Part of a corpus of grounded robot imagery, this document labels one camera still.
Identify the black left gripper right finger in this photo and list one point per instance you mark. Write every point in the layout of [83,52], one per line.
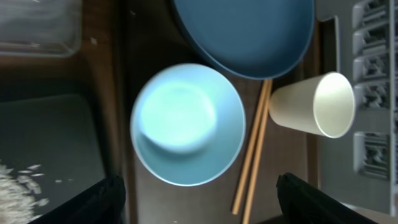
[302,203]

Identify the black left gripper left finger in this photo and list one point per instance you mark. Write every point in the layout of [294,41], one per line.
[101,203]

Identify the rice pile with nuts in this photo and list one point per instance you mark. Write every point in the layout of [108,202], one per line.
[22,195]

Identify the cream white cup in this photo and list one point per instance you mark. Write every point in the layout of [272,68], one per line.
[323,105]

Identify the light blue bowl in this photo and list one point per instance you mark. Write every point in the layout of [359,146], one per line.
[188,124]

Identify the dark blue bowl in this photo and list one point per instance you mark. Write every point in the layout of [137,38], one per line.
[255,39]

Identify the black waste tray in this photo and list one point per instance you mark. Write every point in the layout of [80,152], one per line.
[59,133]

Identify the grey dishwasher rack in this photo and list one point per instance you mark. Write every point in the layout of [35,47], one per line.
[360,168]

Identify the wooden chopstick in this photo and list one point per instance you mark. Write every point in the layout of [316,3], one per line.
[250,150]
[258,152]

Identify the brown serving tray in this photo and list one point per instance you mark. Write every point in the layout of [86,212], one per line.
[151,42]

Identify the clear plastic bin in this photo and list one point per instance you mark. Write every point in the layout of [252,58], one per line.
[41,28]

